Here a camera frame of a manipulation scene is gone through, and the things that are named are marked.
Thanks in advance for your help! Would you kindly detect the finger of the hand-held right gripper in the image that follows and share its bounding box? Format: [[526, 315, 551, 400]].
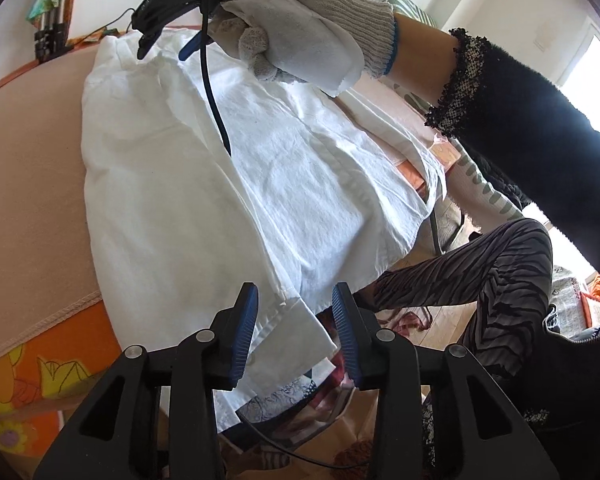
[[136, 29, 164, 60], [178, 34, 207, 61]]

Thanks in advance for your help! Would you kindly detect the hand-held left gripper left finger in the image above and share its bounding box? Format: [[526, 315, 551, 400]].
[[32, 282, 259, 480]]

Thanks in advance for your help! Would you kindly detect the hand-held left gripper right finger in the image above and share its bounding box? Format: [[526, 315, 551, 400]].
[[331, 282, 561, 480]]

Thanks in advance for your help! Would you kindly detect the white shirt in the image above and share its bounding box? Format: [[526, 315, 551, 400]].
[[80, 27, 449, 433]]

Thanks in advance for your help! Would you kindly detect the black clothes rack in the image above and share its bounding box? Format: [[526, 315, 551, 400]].
[[32, 0, 77, 64]]

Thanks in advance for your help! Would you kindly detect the person's right hand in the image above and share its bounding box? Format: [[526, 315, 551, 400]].
[[207, 0, 397, 99]]

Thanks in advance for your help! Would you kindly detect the patterned fabric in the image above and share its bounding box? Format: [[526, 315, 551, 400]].
[[219, 305, 433, 480]]

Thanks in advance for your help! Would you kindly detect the person's leg in striped pants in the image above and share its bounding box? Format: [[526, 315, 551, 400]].
[[370, 217, 554, 383]]

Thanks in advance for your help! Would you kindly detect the pink blanket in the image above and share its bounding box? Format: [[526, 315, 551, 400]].
[[0, 52, 453, 368]]

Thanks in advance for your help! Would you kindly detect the green striped pillow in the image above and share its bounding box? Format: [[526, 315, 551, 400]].
[[370, 0, 528, 223]]

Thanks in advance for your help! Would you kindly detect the thin black wall cable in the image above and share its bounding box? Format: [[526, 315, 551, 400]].
[[101, 6, 142, 37]]

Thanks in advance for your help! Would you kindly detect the thick black gripper cable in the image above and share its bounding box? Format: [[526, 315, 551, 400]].
[[198, 0, 232, 157]]

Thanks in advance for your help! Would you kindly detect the thin black floor cable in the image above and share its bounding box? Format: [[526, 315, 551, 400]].
[[239, 411, 377, 472]]

